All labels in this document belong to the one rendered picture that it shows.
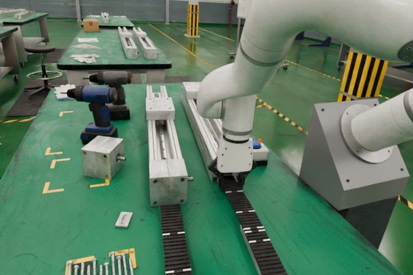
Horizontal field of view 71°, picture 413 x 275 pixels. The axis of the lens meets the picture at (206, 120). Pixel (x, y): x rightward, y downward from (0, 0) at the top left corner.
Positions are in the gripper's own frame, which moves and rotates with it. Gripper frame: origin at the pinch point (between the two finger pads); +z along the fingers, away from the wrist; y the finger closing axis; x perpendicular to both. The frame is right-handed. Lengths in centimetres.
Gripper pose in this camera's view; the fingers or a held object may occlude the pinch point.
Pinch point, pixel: (231, 182)
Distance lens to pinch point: 89.6
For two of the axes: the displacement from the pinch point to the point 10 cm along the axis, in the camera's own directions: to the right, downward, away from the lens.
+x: -2.0, -3.9, 9.0
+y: 9.8, -0.2, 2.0
